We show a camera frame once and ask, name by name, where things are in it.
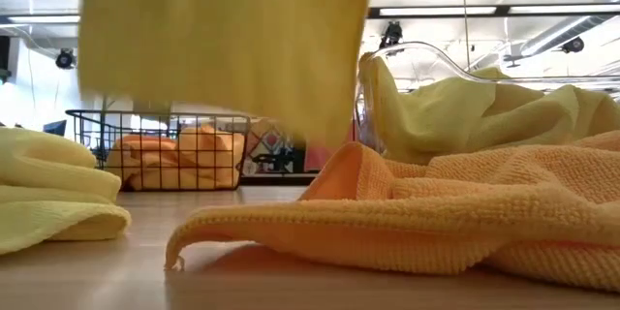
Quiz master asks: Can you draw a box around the orange microfiber towel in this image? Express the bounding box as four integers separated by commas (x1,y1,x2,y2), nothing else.
174,124,247,191
105,134,179,191
163,129,620,295

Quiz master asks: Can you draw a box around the yellow microfiber towel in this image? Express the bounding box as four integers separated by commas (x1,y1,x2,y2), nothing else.
77,0,370,152
464,65,620,156
358,51,534,166
0,127,123,202

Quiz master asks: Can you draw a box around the colourful patterned box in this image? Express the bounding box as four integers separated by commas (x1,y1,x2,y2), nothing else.
244,118,307,178

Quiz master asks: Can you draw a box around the clear plastic bin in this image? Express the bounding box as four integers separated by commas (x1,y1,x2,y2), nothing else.
355,41,620,156

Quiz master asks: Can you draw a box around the long ceiling light bar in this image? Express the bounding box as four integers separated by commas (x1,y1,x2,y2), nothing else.
377,5,500,16
508,3,620,15
7,15,81,24

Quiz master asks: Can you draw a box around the dark computer monitor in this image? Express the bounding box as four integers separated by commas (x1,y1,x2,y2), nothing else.
42,119,68,138

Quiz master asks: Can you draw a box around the black wire basket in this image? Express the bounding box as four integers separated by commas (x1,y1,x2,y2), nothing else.
65,108,252,193

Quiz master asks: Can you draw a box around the black ceiling camera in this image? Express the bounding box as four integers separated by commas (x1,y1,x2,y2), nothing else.
54,47,78,71
560,36,586,55
380,21,404,50

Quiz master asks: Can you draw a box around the thin hanging cable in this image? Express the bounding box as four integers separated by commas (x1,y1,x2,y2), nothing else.
459,0,470,72

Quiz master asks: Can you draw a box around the silver ventilation duct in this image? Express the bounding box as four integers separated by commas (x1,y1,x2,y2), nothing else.
520,14,611,57

